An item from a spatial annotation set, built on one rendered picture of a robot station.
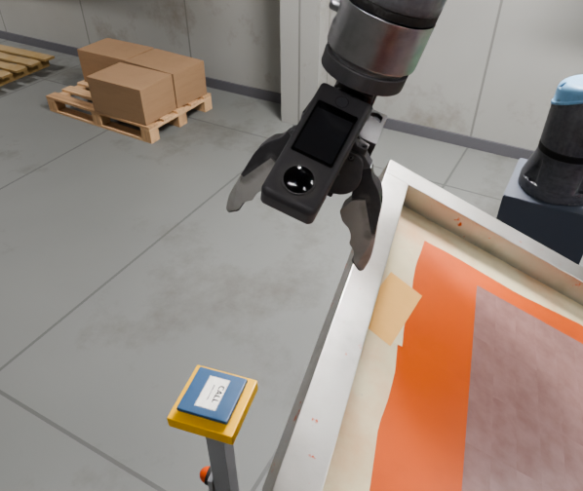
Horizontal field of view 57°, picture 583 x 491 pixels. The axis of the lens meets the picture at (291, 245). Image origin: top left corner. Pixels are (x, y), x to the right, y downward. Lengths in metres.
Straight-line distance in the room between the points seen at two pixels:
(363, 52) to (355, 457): 0.34
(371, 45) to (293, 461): 0.32
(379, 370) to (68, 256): 2.59
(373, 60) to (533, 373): 0.45
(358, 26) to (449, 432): 0.40
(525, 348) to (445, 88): 3.27
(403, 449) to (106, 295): 2.31
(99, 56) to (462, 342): 4.19
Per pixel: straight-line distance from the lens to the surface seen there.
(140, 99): 3.89
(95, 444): 2.23
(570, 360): 0.80
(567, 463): 0.69
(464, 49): 3.81
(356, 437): 0.53
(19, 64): 5.60
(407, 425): 0.57
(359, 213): 0.50
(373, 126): 0.50
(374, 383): 0.57
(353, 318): 0.56
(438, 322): 0.67
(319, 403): 0.48
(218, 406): 1.02
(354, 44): 0.42
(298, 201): 0.40
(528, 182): 1.21
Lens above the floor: 1.80
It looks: 39 degrees down
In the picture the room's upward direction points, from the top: straight up
